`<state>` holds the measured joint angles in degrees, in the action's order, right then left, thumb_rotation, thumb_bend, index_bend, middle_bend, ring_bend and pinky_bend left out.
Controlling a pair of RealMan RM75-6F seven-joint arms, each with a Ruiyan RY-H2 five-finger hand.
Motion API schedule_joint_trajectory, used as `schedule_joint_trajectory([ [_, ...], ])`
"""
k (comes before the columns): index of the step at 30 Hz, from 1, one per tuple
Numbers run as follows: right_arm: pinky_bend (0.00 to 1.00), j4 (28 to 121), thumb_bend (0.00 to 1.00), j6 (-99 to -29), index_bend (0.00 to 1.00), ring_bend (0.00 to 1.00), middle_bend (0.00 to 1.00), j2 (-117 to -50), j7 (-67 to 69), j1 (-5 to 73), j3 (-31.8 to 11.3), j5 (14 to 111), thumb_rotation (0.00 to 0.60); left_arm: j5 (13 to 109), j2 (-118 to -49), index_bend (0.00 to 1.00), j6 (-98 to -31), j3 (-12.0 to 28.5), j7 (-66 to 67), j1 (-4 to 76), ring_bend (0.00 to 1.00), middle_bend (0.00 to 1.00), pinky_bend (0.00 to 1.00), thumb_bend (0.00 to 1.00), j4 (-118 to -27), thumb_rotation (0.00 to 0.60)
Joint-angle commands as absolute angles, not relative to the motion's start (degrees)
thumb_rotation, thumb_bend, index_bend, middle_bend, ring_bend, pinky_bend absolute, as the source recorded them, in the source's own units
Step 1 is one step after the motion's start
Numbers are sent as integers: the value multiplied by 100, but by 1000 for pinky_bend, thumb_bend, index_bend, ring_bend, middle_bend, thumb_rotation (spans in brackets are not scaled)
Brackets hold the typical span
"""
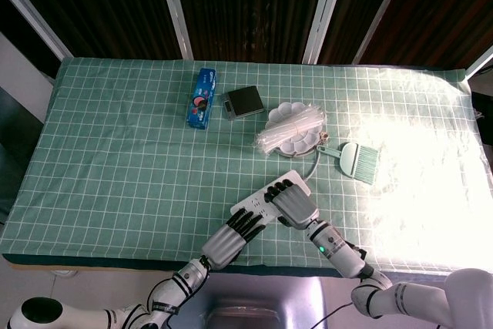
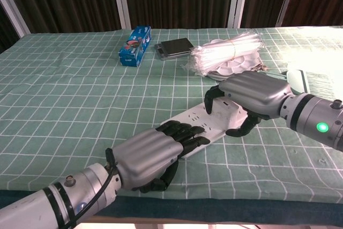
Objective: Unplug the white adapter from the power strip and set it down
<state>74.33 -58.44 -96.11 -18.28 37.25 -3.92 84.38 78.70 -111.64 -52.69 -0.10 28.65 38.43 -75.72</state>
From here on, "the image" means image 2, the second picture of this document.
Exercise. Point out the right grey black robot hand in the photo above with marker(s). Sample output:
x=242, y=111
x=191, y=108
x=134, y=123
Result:
x=257, y=92

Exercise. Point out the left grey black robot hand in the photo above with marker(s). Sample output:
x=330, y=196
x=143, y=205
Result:
x=150, y=154

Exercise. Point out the white power strip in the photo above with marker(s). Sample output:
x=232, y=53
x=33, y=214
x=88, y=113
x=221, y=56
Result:
x=203, y=120

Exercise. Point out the white flower-shaped paint palette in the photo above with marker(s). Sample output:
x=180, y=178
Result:
x=238, y=64

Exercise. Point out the bundle of clear straws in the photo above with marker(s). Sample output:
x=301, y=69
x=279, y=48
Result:
x=222, y=52

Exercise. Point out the dark grey kitchen scale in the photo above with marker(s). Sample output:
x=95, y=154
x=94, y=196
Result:
x=175, y=48

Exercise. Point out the green checked tablecloth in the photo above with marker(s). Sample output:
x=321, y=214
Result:
x=67, y=92

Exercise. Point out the blue cookie box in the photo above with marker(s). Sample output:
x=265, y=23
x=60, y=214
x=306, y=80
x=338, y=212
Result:
x=135, y=46

